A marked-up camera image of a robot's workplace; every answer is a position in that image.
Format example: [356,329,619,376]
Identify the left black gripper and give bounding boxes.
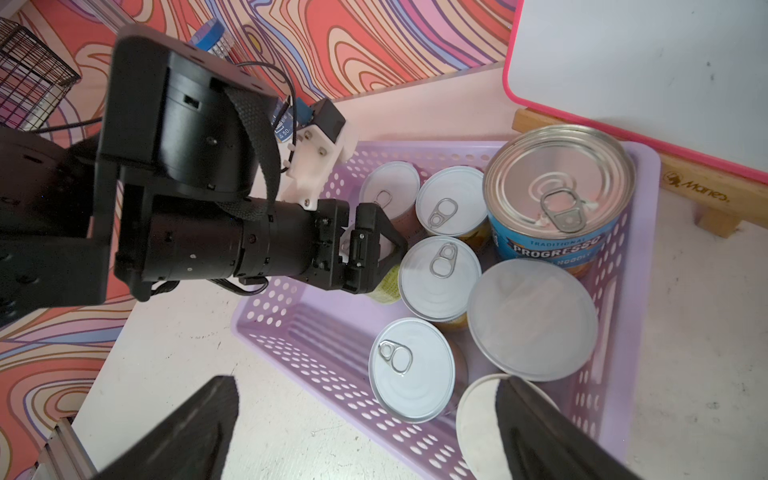
[305,199,408,294]

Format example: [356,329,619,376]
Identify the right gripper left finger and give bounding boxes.
[95,375,239,479]

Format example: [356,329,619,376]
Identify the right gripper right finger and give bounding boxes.
[495,376,637,480]

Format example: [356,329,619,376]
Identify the small can green label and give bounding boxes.
[367,265,401,305]

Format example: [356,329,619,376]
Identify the small can frosted lid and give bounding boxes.
[455,373,559,480]

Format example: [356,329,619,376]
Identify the small can yellow label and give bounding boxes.
[398,236,482,332]

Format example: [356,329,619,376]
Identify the purple plastic basket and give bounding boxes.
[232,141,661,479]

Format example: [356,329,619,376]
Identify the small can orange label front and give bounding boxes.
[415,166,491,253]

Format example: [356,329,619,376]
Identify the small can pink label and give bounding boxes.
[368,317,468,424]

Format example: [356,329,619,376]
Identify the small can white plastic lid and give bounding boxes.
[467,259,599,382]

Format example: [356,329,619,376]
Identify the blue Progresso soup can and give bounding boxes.
[483,124,636,278]

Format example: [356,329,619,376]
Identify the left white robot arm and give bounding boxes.
[1,24,408,325]

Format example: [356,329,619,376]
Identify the clear tube blue cap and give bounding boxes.
[190,18,298,143]

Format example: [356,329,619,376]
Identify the wooden board stand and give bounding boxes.
[511,107,768,239]

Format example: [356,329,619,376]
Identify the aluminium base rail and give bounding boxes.
[31,417,97,480]

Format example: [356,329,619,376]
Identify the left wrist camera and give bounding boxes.
[277,98,359,211]

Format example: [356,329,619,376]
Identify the white board pink frame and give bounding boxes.
[503,1,767,183]

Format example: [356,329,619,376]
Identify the black wire basket left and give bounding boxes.
[1,18,81,131]

